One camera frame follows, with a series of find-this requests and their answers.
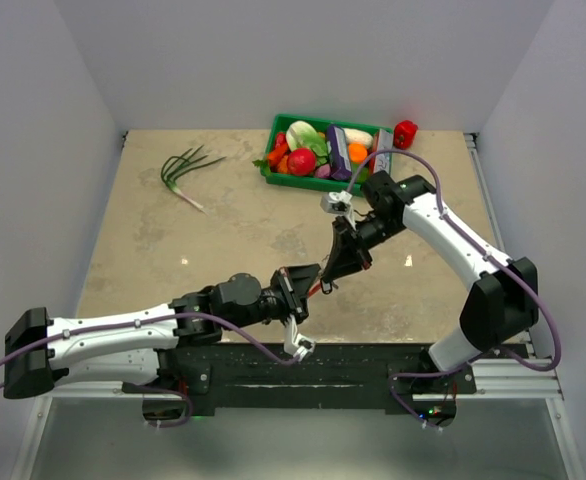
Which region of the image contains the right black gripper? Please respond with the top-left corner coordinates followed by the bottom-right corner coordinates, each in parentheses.
top-left (322, 212), bottom-right (407, 283)

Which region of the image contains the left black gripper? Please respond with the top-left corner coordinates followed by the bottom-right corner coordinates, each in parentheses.
top-left (224, 264), bottom-right (319, 332)

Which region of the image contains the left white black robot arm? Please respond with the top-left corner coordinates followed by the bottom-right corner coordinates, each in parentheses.
top-left (2, 264), bottom-right (320, 400)

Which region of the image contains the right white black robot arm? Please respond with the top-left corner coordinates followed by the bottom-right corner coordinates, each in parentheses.
top-left (320, 172), bottom-right (538, 393)

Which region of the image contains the green plastic bin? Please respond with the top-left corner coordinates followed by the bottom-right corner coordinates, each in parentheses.
top-left (259, 113), bottom-right (393, 193)

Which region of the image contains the green vegetable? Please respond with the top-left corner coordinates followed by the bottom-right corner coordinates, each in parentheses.
top-left (355, 166), bottom-right (369, 184)

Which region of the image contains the purple sweet potato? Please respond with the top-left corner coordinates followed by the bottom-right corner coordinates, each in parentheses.
top-left (313, 164), bottom-right (331, 179)

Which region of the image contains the purple white box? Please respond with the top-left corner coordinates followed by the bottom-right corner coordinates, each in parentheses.
top-left (325, 124), bottom-right (352, 181)

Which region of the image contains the red apple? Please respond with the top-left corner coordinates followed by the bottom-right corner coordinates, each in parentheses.
top-left (287, 148), bottom-right (316, 176)

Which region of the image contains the orange carrot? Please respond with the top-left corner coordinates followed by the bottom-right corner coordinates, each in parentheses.
top-left (276, 155), bottom-right (289, 175)

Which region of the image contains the orange fruit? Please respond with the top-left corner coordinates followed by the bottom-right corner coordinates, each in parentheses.
top-left (348, 143), bottom-right (369, 164)

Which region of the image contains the white radish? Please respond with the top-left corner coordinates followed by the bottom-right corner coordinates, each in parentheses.
top-left (343, 128), bottom-right (373, 149)

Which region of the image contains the red grey box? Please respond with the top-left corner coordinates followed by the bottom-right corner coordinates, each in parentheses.
top-left (368, 129), bottom-right (393, 175)

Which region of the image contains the red chili pepper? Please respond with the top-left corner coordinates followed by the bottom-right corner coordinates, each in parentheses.
top-left (266, 132), bottom-right (289, 169)

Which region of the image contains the white green cabbage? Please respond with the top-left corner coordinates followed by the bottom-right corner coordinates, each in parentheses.
top-left (285, 120), bottom-right (328, 157)

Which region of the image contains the red bell pepper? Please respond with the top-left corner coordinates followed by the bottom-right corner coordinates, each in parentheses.
top-left (393, 120), bottom-right (419, 150)

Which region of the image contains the green spring onion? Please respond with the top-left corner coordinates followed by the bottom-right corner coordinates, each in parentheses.
top-left (160, 145), bottom-right (225, 213)

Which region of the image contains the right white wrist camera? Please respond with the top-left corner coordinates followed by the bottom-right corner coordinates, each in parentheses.
top-left (320, 190), bottom-right (352, 215)

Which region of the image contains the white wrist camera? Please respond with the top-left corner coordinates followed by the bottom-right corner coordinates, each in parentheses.
top-left (320, 190), bottom-right (352, 215)
top-left (283, 317), bottom-right (316, 361)

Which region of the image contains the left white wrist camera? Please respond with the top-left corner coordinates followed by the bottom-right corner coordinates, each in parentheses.
top-left (283, 317), bottom-right (316, 361)

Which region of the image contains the black base frame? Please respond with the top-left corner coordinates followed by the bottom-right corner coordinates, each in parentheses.
top-left (60, 339), bottom-right (529, 419)

